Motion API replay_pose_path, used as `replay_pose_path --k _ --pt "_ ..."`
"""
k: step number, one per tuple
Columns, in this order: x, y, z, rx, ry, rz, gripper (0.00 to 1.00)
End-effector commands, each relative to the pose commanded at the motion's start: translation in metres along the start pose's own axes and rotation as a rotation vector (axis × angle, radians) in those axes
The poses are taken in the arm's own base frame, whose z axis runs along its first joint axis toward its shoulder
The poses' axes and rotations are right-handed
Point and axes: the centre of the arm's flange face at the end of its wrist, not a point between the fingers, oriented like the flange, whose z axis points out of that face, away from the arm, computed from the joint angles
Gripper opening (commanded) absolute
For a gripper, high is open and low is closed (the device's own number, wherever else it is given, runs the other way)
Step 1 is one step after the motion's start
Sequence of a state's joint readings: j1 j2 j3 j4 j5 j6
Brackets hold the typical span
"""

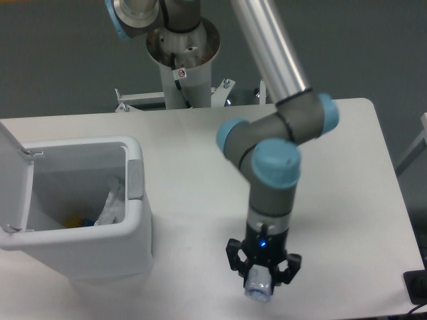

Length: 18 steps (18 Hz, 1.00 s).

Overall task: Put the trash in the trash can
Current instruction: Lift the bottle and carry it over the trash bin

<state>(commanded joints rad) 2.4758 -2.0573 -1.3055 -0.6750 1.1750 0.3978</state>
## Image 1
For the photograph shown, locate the black device at table edge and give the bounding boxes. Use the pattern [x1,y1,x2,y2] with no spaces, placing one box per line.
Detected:
[403,269,426,305]

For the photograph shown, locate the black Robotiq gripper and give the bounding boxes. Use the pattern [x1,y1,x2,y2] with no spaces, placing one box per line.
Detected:
[226,224,302,287]

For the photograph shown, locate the black cable on pedestal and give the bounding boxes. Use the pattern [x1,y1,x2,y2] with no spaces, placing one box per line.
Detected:
[170,52,193,109]

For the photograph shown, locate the white frame at right edge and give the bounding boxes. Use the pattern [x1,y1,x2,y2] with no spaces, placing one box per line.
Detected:
[394,113,426,177]

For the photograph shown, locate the white pedestal base frame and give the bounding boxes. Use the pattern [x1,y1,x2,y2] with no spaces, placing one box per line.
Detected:
[115,78,272,113]

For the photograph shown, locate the yellow trash in can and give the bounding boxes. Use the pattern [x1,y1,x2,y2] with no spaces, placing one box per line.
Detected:
[63,215,84,228]

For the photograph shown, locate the white trash can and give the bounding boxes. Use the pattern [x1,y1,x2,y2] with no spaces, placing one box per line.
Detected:
[1,136,153,279]

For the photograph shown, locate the clear plastic water bottle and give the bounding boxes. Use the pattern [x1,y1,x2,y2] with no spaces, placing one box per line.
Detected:
[244,265,272,303]

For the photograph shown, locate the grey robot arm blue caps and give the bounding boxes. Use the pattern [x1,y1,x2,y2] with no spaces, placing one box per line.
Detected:
[105,1,339,297]

